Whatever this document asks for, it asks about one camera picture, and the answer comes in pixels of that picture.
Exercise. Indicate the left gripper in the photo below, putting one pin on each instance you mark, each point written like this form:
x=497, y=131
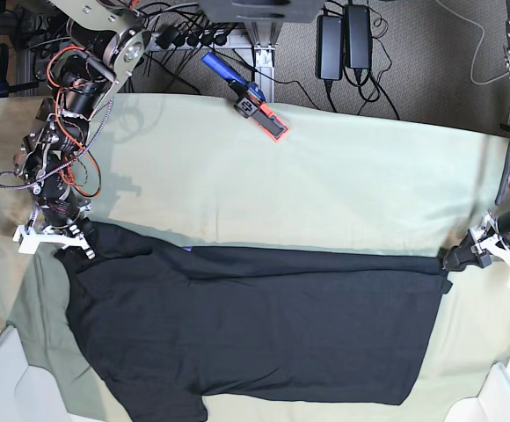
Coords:
x=496, y=231

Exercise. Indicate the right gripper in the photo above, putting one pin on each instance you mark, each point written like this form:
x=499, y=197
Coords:
x=64, y=210

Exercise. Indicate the black T-shirt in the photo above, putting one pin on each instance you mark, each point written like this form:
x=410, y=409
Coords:
x=164, y=326

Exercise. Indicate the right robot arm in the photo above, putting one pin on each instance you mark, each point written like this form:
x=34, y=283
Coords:
x=107, y=39

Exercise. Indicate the light green table cloth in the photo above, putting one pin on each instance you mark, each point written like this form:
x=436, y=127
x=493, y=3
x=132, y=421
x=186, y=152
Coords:
x=190, y=170

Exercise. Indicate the black clamp at right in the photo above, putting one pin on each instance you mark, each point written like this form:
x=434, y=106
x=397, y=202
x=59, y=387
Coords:
x=507, y=128

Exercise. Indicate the white bin right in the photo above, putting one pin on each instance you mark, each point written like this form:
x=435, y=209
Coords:
x=492, y=402

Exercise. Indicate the white bin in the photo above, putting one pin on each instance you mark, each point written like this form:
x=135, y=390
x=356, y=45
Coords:
x=492, y=402
x=27, y=393

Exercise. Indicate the white bin left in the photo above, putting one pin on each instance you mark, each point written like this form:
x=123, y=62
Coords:
x=27, y=393

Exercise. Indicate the white power strip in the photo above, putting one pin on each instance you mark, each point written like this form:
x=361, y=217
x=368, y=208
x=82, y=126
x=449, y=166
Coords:
x=219, y=39

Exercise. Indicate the blue orange bar clamp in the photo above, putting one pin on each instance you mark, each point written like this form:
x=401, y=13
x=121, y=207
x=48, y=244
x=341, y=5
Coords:
x=251, y=102

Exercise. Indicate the black power brick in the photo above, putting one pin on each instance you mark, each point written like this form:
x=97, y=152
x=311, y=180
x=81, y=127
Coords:
x=329, y=48
x=358, y=37

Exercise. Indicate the black power brick right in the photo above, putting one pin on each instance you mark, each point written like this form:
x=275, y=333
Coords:
x=329, y=48

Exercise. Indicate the aluminium frame post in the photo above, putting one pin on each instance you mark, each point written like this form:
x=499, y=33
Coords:
x=263, y=37

